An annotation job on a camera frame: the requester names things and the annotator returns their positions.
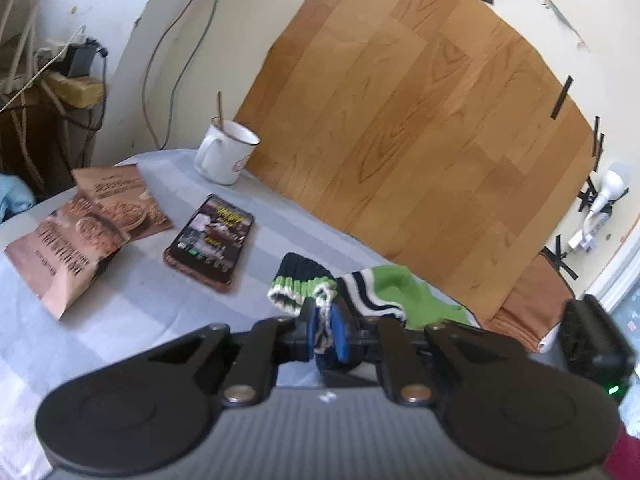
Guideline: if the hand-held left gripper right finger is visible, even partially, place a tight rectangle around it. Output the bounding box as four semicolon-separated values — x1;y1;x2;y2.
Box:
330;304;502;407

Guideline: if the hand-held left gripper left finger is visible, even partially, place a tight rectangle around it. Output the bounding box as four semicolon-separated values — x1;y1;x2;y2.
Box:
145;298;321;408

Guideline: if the green navy striped knit garment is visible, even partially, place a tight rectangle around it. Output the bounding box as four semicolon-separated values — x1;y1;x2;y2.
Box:
268;252;483;368

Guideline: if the person's right forearm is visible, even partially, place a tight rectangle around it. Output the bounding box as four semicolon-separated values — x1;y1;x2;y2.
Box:
602;422;640;480

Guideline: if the brown seat cushion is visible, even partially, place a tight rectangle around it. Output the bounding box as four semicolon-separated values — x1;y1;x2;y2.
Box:
487;252;576;353

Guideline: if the crossed black tape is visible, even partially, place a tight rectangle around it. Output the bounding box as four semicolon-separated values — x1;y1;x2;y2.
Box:
544;234;579;282
576;174;602;212

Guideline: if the smartphone in brown case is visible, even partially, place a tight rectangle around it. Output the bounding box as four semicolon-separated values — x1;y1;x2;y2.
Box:
163;193;256;295

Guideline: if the blue white striped tablecloth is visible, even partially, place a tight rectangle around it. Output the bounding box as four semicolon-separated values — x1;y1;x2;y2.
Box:
0;148;566;480

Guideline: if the white enamel mug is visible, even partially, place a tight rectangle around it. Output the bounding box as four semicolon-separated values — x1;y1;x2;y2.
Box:
194;117;261;186

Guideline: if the small brown snack packet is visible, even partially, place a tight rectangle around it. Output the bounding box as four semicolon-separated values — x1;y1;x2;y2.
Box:
71;163;175;242

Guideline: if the wooden stick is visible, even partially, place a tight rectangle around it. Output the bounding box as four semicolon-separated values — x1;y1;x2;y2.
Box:
215;91;236;137

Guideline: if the large brown snack packet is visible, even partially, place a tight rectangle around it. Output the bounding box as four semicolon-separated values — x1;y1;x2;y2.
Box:
4;191;126;322

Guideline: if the light blue cloth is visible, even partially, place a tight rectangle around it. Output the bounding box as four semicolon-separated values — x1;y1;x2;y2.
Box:
0;173;37;224

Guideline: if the dark wooden cabinet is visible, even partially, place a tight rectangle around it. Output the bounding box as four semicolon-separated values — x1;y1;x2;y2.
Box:
0;80;97;198

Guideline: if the yellow brown box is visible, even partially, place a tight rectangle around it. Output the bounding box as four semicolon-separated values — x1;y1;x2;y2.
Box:
44;71;107;109

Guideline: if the white power strip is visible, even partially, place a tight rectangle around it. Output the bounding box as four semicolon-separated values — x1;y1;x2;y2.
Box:
36;24;109;77

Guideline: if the white window frame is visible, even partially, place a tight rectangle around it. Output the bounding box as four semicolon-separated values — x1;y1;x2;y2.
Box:
581;237;640;322

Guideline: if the wood pattern wall sheet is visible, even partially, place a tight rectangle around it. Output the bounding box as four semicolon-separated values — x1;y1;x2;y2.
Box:
234;0;601;326

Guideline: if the brown cable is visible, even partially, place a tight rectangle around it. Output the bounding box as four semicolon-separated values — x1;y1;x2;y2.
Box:
141;0;227;151

